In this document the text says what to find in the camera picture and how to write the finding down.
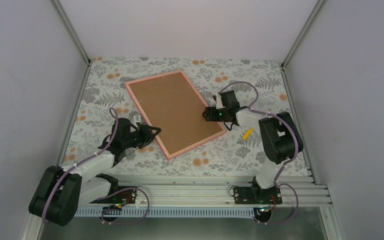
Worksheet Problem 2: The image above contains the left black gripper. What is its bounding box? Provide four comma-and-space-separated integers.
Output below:
123, 124, 161, 149

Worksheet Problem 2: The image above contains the pink picture frame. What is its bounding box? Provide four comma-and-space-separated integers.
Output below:
124, 70, 227, 160

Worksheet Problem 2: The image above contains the yellow screwdriver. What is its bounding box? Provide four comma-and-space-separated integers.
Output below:
242, 128, 253, 140

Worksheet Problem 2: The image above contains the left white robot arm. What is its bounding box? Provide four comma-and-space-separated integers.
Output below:
28, 118, 162, 226

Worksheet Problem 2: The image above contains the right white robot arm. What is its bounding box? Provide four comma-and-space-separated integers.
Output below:
202, 90, 304, 204

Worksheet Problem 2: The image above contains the floral table mat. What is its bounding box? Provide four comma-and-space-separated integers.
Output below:
63, 57, 291, 176

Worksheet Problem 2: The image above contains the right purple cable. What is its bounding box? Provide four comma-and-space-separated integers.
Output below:
218, 81, 304, 227

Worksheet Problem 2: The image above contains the aluminium mounting rail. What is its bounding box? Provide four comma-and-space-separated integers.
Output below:
32, 173, 333, 208

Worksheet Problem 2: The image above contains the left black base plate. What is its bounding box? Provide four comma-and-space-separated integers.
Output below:
91, 186, 137, 205

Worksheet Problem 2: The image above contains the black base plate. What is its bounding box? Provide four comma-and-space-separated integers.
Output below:
233, 179, 283, 205
91, 186, 137, 205

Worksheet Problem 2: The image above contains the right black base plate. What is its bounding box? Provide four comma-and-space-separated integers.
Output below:
233, 179, 283, 205

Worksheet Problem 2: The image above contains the grey slotted cable duct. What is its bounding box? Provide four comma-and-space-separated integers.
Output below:
74, 206, 259, 219

